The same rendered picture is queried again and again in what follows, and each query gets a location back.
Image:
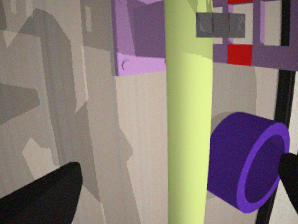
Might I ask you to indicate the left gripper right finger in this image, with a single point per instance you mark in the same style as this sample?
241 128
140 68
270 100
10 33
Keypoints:
288 173

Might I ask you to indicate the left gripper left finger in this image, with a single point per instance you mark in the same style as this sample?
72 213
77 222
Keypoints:
51 199

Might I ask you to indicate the purple short tube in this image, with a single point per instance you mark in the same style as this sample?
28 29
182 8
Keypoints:
234 143

